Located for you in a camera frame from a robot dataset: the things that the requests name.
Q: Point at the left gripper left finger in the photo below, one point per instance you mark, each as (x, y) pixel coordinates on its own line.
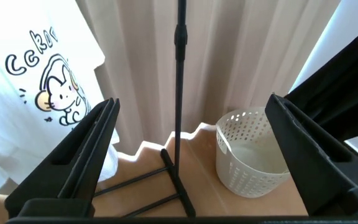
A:
(42, 186)

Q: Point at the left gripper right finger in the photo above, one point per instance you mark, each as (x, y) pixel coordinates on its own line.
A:
(322, 186)

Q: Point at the white printed t-shirt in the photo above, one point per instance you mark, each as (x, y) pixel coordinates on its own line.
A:
(11, 124)

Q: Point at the black garment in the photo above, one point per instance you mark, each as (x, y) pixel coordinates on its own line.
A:
(346, 87)

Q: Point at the white laundry basket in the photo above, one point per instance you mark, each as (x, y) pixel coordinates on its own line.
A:
(244, 177)

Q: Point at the black clothes rack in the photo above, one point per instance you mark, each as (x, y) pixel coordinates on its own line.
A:
(179, 93)

